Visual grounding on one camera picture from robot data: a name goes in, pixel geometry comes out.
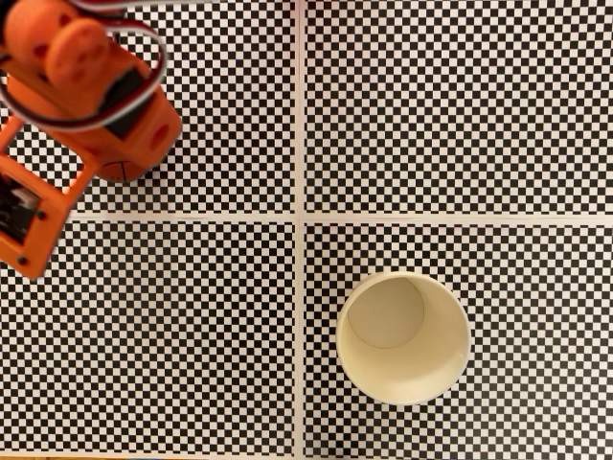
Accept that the checkerboard paper sheet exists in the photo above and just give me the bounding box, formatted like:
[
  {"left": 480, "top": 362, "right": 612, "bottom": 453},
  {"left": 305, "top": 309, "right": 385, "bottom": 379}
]
[
  {"left": 0, "top": 218, "right": 300, "bottom": 457},
  {"left": 0, "top": 0, "right": 300, "bottom": 218},
  {"left": 300, "top": 0, "right": 613, "bottom": 220},
  {"left": 300, "top": 219, "right": 613, "bottom": 460}
]

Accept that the cream paper cup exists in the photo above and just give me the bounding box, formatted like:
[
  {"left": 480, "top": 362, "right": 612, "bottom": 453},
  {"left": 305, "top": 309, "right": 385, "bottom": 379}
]
[{"left": 335, "top": 271, "right": 474, "bottom": 407}]

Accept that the small orange basketball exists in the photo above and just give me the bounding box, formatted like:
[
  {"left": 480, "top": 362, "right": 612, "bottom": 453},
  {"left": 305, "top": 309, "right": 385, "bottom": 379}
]
[{"left": 98, "top": 160, "right": 149, "bottom": 185}]

